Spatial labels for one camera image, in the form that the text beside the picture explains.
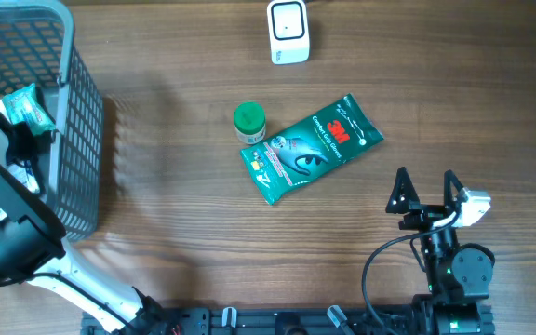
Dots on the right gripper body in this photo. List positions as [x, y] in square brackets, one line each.
[423, 217]

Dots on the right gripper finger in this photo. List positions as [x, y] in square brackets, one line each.
[452, 188]
[403, 198]

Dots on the green 3M gloves package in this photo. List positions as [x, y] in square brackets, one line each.
[304, 152]

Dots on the green lidded jar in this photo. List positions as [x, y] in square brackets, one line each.
[250, 122]

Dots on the teal wet wipes pack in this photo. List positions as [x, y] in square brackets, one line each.
[22, 106]

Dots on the white tissue pack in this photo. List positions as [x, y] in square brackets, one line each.
[25, 175]

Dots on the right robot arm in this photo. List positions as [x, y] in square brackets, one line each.
[458, 275]

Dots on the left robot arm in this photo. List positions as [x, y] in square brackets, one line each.
[34, 249]

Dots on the white barcode scanner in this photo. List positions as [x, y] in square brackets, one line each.
[288, 31]

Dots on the grey plastic shopping basket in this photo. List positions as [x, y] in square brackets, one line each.
[37, 48]

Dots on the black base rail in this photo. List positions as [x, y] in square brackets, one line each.
[399, 319]

